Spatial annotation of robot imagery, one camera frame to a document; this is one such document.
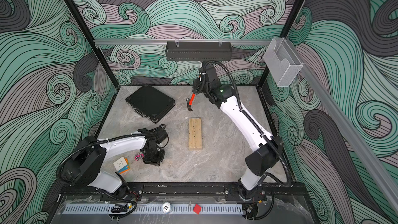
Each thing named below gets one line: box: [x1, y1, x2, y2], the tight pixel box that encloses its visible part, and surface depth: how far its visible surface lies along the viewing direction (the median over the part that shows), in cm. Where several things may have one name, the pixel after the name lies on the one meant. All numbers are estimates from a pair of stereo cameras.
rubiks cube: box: [112, 156, 131, 175], surface depth 79 cm
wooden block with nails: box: [188, 117, 203, 151], surface depth 92 cm
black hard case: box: [125, 85, 176, 124], surface depth 106 cm
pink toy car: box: [134, 152, 145, 161], surface depth 85 cm
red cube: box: [192, 203, 202, 215], surface depth 70 cm
